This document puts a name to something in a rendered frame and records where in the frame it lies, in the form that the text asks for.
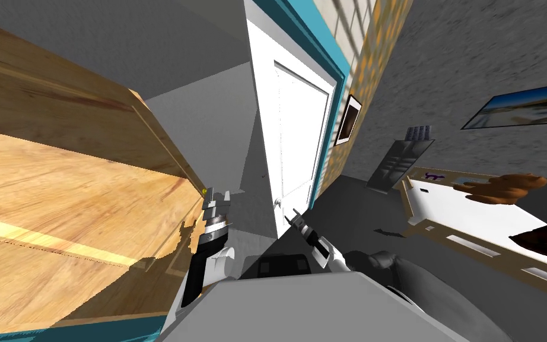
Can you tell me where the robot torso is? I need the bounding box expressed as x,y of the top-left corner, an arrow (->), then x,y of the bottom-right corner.
158,254 -> 470,342

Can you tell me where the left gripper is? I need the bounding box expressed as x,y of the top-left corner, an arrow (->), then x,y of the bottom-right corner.
202,187 -> 232,217

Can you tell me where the dark grey shelf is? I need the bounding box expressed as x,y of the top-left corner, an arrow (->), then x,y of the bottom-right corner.
365,125 -> 436,194

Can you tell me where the light wooden door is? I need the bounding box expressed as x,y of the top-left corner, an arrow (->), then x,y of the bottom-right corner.
0,14 -> 208,339

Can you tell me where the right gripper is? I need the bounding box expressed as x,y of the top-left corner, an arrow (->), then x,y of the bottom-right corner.
284,208 -> 311,237

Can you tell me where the blue landscape picture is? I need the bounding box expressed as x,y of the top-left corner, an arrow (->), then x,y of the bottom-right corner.
460,80 -> 547,131

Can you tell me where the white framed dark picture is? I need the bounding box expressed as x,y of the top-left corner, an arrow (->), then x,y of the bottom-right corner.
335,94 -> 364,146

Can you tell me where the white panel door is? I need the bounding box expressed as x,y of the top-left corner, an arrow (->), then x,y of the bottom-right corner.
246,18 -> 338,240

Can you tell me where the wooden bed with teddy bear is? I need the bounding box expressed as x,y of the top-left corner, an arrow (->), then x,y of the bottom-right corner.
399,166 -> 547,306

